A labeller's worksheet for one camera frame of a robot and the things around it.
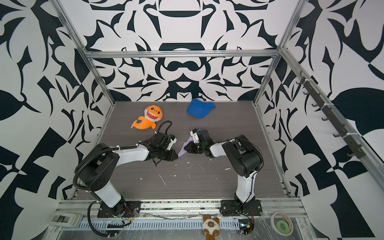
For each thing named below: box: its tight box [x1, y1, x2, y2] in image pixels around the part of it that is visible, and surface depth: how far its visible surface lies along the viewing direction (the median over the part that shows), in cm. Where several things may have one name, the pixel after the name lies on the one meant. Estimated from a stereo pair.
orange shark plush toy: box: [131, 105, 163, 130], surface depth 104 cm
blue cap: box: [186, 98, 216, 118], surface depth 115 cm
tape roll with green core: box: [270, 212, 294, 236], surface depth 71 cm
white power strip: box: [48, 211, 83, 227], surface depth 70 cm
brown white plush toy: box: [202, 214, 220, 240], surface depth 69 cm
